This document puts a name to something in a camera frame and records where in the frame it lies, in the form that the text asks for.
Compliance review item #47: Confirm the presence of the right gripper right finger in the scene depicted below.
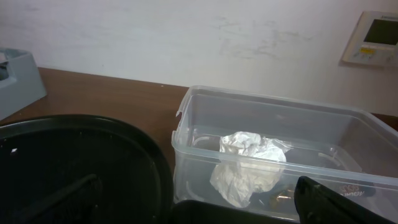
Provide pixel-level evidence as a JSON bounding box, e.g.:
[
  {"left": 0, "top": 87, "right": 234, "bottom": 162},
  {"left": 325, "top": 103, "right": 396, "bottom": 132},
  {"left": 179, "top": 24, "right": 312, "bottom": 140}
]
[{"left": 294, "top": 176, "right": 394, "bottom": 224}]

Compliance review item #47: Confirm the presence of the clear plastic storage bin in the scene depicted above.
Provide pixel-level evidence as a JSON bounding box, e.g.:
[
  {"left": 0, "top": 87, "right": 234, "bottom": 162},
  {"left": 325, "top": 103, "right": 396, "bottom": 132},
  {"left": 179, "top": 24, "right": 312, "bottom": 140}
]
[{"left": 172, "top": 86, "right": 397, "bottom": 222}]

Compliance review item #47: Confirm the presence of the beige wall control panel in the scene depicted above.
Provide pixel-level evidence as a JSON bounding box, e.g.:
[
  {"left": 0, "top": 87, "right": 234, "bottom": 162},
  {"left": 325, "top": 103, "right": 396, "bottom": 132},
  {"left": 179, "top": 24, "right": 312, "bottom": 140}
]
[{"left": 341, "top": 11, "right": 397, "bottom": 67}]

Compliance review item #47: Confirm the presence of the grey plastic dishwasher rack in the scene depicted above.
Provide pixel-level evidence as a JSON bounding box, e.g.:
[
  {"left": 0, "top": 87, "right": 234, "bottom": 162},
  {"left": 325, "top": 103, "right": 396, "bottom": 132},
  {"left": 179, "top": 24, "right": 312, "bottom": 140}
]
[{"left": 1, "top": 47, "right": 47, "bottom": 119}]

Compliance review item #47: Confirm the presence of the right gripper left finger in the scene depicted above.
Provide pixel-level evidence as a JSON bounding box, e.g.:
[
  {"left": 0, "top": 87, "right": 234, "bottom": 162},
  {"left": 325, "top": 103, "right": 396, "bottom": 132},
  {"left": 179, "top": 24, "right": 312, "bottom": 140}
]
[{"left": 1, "top": 174, "right": 101, "bottom": 224}]

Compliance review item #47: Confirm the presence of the white paper napkin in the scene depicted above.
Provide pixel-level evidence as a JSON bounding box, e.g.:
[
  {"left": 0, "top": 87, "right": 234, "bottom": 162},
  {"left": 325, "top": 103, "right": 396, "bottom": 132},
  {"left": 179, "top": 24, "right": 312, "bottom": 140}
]
[{"left": 210, "top": 131, "right": 292, "bottom": 208}]

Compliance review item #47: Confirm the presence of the black rectangular tray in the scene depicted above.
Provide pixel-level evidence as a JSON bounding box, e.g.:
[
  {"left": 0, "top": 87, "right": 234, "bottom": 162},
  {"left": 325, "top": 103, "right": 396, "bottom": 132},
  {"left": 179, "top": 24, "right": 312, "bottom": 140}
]
[{"left": 168, "top": 200, "right": 294, "bottom": 224}]

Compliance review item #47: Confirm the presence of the round black serving tray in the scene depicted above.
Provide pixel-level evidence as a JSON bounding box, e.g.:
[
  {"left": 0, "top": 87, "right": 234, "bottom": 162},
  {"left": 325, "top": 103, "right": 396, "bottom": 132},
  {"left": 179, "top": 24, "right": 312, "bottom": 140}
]
[{"left": 1, "top": 114, "right": 173, "bottom": 223}]

